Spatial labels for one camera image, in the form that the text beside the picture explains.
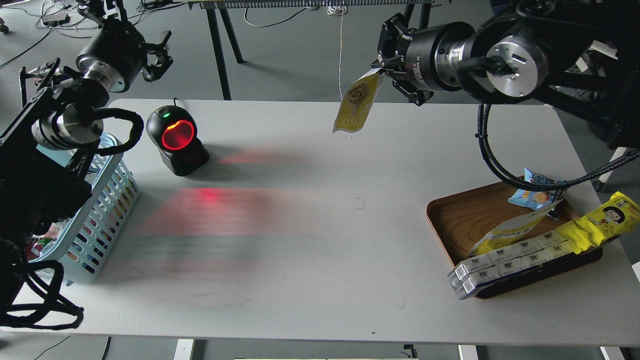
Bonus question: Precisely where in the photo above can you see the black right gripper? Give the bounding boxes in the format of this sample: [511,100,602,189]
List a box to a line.
[371,13,474,107]

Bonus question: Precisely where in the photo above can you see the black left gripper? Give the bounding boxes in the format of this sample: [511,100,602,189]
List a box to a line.
[76,25,174,93]

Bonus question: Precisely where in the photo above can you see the yellow white bean snack pouch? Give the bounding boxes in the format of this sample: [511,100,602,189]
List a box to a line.
[333,68,384,133]

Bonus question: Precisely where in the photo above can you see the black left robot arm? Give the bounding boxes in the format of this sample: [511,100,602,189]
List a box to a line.
[0,19,173,331]

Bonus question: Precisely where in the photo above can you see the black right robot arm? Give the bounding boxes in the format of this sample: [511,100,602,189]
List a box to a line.
[371,0,639,149]

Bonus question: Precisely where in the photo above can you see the blue chip snack bag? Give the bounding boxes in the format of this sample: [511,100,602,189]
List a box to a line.
[507,167,567,210]

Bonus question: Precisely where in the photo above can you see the yellow white flat snack pouch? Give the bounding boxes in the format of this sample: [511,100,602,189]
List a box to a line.
[468,200,562,258]

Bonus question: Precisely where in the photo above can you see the light blue plastic basket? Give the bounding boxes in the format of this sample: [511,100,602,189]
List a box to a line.
[29,153,139,285]

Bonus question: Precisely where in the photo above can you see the red white snack bag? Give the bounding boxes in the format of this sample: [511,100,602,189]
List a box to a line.
[25,223,63,261]

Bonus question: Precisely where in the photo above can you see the yellow cartoon face snack bag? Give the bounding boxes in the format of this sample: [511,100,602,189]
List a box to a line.
[555,191,640,255]

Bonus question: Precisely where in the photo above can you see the black trestle table legs right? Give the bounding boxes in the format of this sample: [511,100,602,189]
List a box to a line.
[391,2,432,104]

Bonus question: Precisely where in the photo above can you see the black trestle table legs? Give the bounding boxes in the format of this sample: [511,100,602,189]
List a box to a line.
[391,2,432,104]
[204,2,246,101]

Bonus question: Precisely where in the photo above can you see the black barcode scanner red window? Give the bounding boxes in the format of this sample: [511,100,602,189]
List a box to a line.
[145,97,210,177]

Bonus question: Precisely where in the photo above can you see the black trestle table legs left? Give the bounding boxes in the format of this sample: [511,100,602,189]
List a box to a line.
[204,2,246,101]

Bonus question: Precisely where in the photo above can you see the clear box of white packets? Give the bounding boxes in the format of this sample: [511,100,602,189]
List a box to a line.
[446,230,574,300]

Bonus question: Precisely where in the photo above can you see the white hanging cord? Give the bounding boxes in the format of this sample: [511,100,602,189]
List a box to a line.
[327,5,348,103]

